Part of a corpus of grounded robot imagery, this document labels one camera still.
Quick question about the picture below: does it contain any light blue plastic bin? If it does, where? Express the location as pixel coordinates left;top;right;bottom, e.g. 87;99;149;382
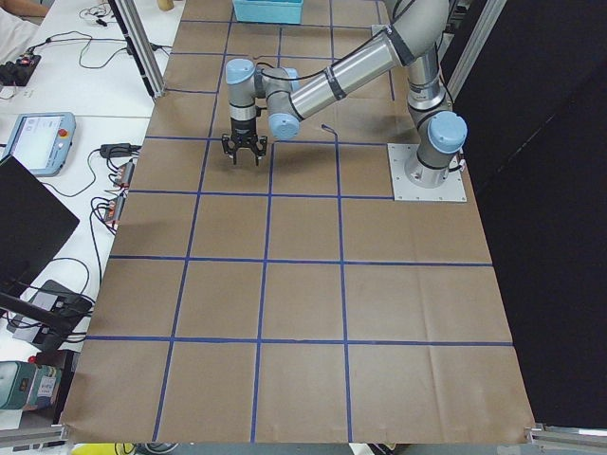
232;0;304;25

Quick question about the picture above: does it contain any brown paper table cover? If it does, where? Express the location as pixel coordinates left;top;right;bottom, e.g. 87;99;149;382
62;1;534;444

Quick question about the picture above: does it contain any blue teach pendant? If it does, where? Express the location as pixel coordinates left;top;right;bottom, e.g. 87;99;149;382
2;112;77;177

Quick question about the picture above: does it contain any black monitor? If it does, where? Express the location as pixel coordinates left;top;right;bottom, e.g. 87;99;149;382
1;155;80;297

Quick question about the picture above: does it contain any black red controller box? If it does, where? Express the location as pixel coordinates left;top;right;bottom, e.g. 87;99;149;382
0;53;42;87

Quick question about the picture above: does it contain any green white box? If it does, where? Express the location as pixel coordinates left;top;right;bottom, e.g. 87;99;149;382
1;361;64;410

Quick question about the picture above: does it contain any black cable hub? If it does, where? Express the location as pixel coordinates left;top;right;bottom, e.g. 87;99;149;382
99;143;141;159

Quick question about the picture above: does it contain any left aluminium frame post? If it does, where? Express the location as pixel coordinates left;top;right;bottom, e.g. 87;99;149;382
108;0;165;100

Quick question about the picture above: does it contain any aluminium frame post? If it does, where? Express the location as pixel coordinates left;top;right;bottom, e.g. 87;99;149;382
447;0;507;100
108;0;165;100

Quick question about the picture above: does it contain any right aluminium frame post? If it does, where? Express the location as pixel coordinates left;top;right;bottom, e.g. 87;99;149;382
447;0;507;100

